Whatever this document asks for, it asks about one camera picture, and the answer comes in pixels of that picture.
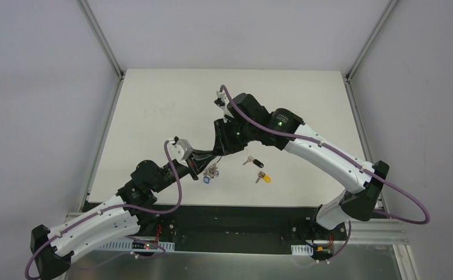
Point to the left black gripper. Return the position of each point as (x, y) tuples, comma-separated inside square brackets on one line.
[(192, 164)]

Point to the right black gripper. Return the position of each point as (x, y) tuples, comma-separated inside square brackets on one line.
[(226, 129)]

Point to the silver keyring with keys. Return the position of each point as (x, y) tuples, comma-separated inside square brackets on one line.
[(211, 171)]

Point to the key with black tag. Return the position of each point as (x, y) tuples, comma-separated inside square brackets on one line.
[(254, 161)]

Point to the key with yellow tag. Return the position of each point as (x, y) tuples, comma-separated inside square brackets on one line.
[(263, 177)]

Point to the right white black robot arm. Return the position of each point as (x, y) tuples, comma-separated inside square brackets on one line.
[(288, 132)]

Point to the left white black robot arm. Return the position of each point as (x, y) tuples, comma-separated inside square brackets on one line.
[(127, 212)]

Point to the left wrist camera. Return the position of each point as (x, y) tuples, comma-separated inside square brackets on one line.
[(181, 150)]

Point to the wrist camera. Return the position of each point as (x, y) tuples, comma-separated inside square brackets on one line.
[(181, 150), (221, 102)]

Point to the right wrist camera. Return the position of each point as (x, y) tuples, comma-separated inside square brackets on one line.
[(221, 102)]

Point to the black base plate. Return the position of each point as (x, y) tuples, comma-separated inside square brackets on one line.
[(239, 229)]

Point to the left white cable duct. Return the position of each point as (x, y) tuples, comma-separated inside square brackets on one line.
[(137, 246)]

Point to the white cable duct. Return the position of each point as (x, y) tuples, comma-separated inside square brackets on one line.
[(137, 246), (301, 250)]

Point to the right white cable duct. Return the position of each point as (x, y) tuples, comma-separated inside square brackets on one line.
[(301, 250)]

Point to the left aluminium frame post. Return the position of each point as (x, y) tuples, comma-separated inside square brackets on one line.
[(97, 31)]

